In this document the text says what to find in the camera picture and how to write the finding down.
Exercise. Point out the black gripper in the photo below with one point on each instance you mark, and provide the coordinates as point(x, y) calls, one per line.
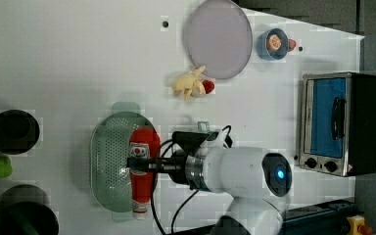
point(175, 165)

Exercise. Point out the red plush ketchup bottle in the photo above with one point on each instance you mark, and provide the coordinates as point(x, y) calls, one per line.
point(144, 144)

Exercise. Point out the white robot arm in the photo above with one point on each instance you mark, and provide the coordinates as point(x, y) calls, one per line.
point(258, 180)

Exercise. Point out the green oval strainer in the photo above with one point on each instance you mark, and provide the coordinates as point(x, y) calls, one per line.
point(109, 148)

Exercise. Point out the green metal pot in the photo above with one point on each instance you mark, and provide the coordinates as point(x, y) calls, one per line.
point(203, 126)

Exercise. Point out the yellow plush banana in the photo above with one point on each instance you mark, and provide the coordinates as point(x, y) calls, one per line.
point(189, 82)

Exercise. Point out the red plush strawberry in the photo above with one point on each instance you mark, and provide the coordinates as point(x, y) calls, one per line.
point(209, 86)

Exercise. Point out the black cylinder cup lower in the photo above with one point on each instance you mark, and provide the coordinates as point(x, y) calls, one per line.
point(25, 210)

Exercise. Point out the black cylinder cup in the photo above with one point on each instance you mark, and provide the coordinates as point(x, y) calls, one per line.
point(19, 132)
point(25, 210)

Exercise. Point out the black cylinder cup upper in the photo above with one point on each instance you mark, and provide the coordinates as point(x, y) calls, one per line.
point(19, 132)

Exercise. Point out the green plastic object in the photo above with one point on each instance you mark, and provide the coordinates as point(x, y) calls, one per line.
point(5, 167)

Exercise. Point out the grey oval plate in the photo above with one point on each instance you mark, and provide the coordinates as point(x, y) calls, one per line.
point(218, 36)

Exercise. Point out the blue bowl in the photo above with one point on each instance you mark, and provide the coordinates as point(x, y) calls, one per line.
point(268, 55)

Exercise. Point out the orange slice toy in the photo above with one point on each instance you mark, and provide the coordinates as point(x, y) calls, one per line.
point(273, 42)

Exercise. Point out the red plush fruit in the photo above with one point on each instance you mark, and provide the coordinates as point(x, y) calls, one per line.
point(292, 45)

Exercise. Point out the black toaster oven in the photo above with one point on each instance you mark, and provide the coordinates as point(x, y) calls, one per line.
point(338, 123)

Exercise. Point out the yellow red emergency button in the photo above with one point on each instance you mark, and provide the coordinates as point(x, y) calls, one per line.
point(358, 226)

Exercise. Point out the blue aluminium frame rail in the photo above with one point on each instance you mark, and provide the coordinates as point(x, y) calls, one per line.
point(323, 219)

